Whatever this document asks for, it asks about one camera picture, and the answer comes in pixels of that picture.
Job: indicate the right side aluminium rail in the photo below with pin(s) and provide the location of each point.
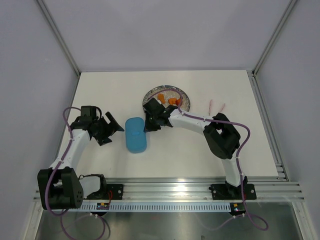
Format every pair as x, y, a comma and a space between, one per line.
268, 128

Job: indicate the white slotted cable duct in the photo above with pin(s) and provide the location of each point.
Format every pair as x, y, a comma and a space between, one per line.
155, 207

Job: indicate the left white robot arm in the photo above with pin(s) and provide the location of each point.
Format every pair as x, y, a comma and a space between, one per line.
59, 186

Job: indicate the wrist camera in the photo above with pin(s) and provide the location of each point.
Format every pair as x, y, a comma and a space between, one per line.
90, 113
153, 107

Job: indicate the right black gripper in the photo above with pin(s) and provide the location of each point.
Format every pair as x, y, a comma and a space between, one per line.
149, 127

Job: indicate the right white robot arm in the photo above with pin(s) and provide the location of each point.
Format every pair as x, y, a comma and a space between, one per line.
222, 138

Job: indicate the orange fried nugget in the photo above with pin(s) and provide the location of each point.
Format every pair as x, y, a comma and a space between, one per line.
161, 98

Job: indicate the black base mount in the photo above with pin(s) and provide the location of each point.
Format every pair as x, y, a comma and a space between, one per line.
106, 192
229, 192

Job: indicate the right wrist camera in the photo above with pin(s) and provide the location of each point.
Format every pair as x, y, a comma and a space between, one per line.
153, 107

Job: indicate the aluminium front rail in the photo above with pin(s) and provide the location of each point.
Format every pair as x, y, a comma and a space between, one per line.
192, 189

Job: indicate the right aluminium frame post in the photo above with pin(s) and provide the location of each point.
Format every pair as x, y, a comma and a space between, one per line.
275, 35

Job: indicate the blue lunch box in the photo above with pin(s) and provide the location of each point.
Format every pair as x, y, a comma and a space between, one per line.
136, 149

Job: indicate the pink handled metal tongs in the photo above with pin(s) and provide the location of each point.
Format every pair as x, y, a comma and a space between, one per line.
215, 107

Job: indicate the blue lunch box lid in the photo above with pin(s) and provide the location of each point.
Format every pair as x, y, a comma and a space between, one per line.
134, 132

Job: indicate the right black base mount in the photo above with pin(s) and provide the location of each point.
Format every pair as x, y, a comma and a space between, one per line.
229, 192

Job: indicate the left aluminium frame post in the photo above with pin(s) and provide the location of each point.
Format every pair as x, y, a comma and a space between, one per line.
58, 36

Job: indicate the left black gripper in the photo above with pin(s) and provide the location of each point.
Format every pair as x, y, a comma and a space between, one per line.
111, 128

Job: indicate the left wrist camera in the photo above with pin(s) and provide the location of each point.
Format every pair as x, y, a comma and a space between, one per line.
90, 113

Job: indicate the aluminium rail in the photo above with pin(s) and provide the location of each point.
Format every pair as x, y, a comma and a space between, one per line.
268, 128
192, 189

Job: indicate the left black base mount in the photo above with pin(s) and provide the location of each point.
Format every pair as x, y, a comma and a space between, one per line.
106, 192

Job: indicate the aluminium frame post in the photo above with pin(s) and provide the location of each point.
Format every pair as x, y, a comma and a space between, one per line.
275, 35
58, 36

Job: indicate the orange chicken drumstick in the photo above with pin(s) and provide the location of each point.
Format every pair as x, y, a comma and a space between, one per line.
178, 102

